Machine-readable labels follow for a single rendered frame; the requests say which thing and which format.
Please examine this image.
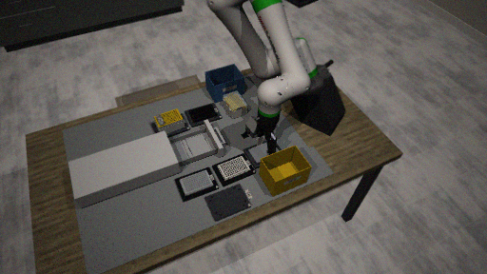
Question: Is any grey bench mat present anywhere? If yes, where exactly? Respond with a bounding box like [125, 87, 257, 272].
[62, 73, 334, 274]

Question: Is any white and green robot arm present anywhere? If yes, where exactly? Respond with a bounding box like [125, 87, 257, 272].
[206, 0, 334, 127]

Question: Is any dark blue open bin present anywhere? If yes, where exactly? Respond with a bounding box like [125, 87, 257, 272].
[205, 64, 244, 103]

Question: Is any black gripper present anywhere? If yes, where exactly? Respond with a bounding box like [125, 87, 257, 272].
[256, 120, 278, 156]

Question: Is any yellow bin with label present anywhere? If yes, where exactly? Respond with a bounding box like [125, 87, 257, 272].
[259, 145, 312, 197]

